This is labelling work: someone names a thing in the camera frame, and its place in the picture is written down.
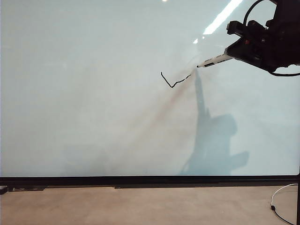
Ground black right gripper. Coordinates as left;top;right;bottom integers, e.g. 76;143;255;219
224;20;300;73

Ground white whiteboard marker pen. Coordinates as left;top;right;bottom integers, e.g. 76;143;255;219
196;52;233;69

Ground black whiteboard pen tray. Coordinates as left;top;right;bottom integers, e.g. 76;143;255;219
8;181;298;192

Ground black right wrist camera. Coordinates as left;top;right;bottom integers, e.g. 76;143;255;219
226;20;250;38

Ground black looped camera cable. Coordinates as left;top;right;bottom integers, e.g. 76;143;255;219
243;0;277;26

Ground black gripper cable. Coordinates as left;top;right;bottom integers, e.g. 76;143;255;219
269;63;300;77

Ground white cable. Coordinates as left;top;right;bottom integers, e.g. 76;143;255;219
270;183;299;206

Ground white glass whiteboard black frame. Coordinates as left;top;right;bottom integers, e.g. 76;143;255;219
0;0;300;183

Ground black cable with inline connector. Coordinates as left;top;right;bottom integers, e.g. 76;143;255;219
270;205;297;225

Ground black whiteboard stand post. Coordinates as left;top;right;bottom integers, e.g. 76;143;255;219
297;173;300;225

